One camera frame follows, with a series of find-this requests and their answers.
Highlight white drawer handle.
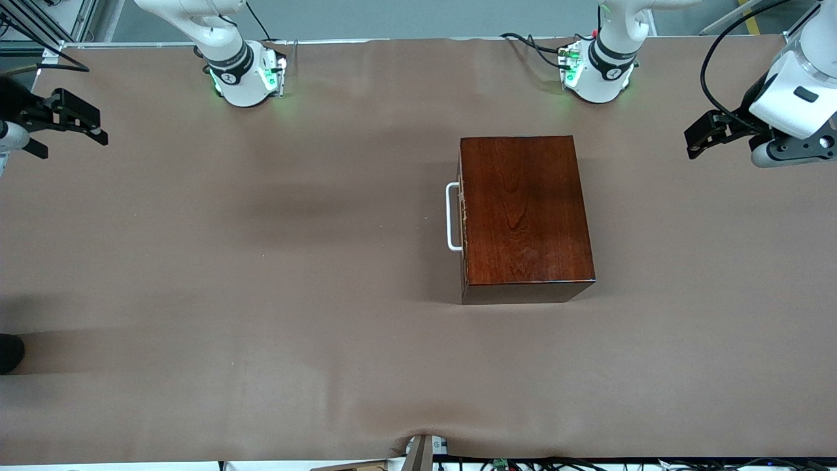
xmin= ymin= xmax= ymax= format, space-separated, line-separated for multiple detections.
xmin=446 ymin=182 xmax=464 ymax=253

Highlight light wooden drawer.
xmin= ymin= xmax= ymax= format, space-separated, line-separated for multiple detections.
xmin=458 ymin=139 xmax=469 ymax=292

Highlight yellow floor tape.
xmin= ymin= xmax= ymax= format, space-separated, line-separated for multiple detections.
xmin=739 ymin=0 xmax=763 ymax=35

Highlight dark brown wooden cabinet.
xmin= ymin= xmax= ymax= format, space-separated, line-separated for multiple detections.
xmin=459 ymin=135 xmax=596 ymax=305

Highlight black round object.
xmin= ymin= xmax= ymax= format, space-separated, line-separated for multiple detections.
xmin=0 ymin=334 xmax=26 ymax=375

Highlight brown table cover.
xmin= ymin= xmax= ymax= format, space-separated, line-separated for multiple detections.
xmin=0 ymin=36 xmax=837 ymax=466

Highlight aluminium frame profile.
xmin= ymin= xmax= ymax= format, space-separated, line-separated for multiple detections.
xmin=0 ymin=0 xmax=99 ymax=60
xmin=785 ymin=0 xmax=837 ymax=50

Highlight black arm base cables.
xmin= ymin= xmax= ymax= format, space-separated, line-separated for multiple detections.
xmin=500 ymin=31 xmax=576 ymax=70

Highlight black arm base cable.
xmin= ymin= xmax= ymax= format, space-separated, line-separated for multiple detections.
xmin=246 ymin=0 xmax=275 ymax=43

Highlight grey metal bracket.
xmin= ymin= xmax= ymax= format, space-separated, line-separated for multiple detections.
xmin=402 ymin=435 xmax=452 ymax=471

